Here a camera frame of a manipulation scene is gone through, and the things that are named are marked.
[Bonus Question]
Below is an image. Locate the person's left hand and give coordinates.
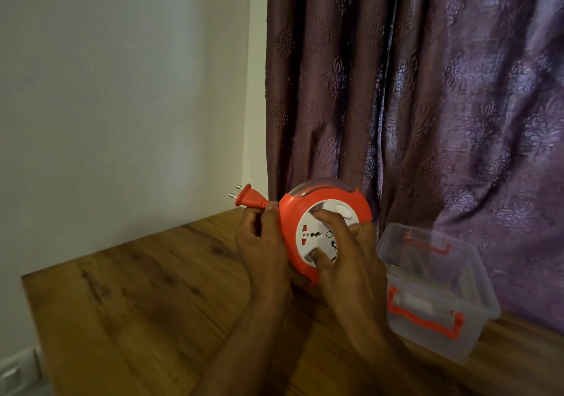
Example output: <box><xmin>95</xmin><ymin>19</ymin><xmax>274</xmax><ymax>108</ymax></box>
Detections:
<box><xmin>234</xmin><ymin>200</ymin><xmax>294</xmax><ymax>306</ymax></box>

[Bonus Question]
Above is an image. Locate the person's right hand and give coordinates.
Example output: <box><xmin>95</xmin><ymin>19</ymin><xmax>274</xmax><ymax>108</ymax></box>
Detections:
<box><xmin>310</xmin><ymin>209</ymin><xmax>391</xmax><ymax>344</ymax></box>

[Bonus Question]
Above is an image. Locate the orange extension cord reel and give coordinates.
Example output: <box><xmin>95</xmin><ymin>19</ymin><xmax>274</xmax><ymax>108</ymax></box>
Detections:
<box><xmin>278</xmin><ymin>177</ymin><xmax>374</xmax><ymax>286</ymax></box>

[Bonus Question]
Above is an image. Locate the orange power cord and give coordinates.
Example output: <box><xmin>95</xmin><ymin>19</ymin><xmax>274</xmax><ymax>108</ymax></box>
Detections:
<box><xmin>228</xmin><ymin>183</ymin><xmax>283</xmax><ymax>210</ymax></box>

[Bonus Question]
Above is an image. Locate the clear plastic box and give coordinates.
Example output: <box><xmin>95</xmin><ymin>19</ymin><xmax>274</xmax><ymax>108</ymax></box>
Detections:
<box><xmin>377</xmin><ymin>223</ymin><xmax>502</xmax><ymax>365</ymax></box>

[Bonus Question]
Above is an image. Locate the person's left forearm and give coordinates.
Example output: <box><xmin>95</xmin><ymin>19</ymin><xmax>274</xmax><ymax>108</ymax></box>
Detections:
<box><xmin>189</xmin><ymin>298</ymin><xmax>294</xmax><ymax>396</ymax></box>

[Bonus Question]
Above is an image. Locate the purple patterned curtain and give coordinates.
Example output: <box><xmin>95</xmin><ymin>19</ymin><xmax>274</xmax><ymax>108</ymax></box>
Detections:
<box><xmin>266</xmin><ymin>0</ymin><xmax>564</xmax><ymax>335</ymax></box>

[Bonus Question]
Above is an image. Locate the white wall socket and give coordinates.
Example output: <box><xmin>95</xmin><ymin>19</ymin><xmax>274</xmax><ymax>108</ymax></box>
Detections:
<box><xmin>0</xmin><ymin>345</ymin><xmax>45</xmax><ymax>396</ymax></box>

